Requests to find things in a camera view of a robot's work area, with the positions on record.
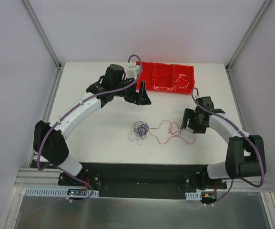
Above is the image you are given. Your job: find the red cable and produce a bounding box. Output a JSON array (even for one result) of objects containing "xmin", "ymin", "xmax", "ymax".
[{"xmin": 148, "ymin": 119, "xmax": 196, "ymax": 146}]

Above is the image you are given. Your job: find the purple cable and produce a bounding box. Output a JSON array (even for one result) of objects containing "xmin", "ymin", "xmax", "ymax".
[{"xmin": 133, "ymin": 120, "xmax": 150, "ymax": 139}]

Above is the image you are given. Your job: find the white cable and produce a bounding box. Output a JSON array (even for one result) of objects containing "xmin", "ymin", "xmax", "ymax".
[{"xmin": 176, "ymin": 73, "xmax": 191, "ymax": 89}]

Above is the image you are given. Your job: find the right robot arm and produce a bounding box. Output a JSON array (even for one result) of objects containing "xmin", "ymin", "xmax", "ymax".
[{"xmin": 181, "ymin": 96, "xmax": 266, "ymax": 188}]

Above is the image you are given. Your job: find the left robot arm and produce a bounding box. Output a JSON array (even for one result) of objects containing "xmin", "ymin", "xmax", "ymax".
[{"xmin": 33, "ymin": 64, "xmax": 152, "ymax": 186}]

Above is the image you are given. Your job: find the red three-compartment bin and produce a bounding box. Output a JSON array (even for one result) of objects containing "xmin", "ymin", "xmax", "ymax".
[{"xmin": 136, "ymin": 62, "xmax": 195, "ymax": 94}]

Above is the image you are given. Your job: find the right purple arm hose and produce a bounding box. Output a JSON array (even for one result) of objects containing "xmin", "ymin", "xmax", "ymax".
[{"xmin": 191, "ymin": 87, "xmax": 266, "ymax": 210}]

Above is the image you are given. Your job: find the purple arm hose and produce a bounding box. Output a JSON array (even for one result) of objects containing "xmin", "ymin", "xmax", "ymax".
[
  {"xmin": 36, "ymin": 54, "xmax": 143, "ymax": 172},
  {"xmin": 191, "ymin": 87, "xmax": 266, "ymax": 210}
]

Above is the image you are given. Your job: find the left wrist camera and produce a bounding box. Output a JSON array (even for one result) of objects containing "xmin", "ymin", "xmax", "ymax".
[{"xmin": 126, "ymin": 62, "xmax": 141, "ymax": 79}]

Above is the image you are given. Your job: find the clear cable on table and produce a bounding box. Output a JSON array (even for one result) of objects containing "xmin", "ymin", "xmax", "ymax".
[{"xmin": 127, "ymin": 132, "xmax": 144, "ymax": 146}]

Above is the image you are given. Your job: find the right white cable duct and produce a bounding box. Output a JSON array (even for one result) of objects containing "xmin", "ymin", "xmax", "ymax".
[{"xmin": 185, "ymin": 191, "xmax": 202, "ymax": 201}]

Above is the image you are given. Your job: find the white cable duct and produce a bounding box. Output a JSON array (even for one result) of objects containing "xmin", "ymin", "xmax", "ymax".
[
  {"xmin": 25, "ymin": 187, "xmax": 99, "ymax": 198},
  {"xmin": 185, "ymin": 191, "xmax": 202, "ymax": 201}
]

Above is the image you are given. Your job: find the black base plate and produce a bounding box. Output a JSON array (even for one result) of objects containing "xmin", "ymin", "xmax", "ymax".
[{"xmin": 58, "ymin": 163, "xmax": 227, "ymax": 199}]

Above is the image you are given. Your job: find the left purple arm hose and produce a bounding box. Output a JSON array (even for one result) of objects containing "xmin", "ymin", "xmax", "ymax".
[{"xmin": 36, "ymin": 54, "xmax": 143, "ymax": 172}]

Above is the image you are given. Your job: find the left aluminium frame post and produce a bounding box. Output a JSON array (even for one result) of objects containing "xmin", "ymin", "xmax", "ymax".
[{"xmin": 21, "ymin": 0, "xmax": 62, "ymax": 69}]

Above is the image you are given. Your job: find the aluminium frame post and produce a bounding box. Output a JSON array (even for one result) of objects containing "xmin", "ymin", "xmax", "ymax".
[
  {"xmin": 225, "ymin": 0, "xmax": 273, "ymax": 72},
  {"xmin": 21, "ymin": 0, "xmax": 62, "ymax": 69}
]

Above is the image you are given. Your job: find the left white cable duct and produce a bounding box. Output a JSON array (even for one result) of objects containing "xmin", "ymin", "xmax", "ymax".
[{"xmin": 25, "ymin": 187, "xmax": 99, "ymax": 198}]

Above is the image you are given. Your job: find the right aluminium frame post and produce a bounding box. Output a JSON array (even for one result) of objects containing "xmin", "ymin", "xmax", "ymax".
[{"xmin": 225, "ymin": 0, "xmax": 273, "ymax": 72}]

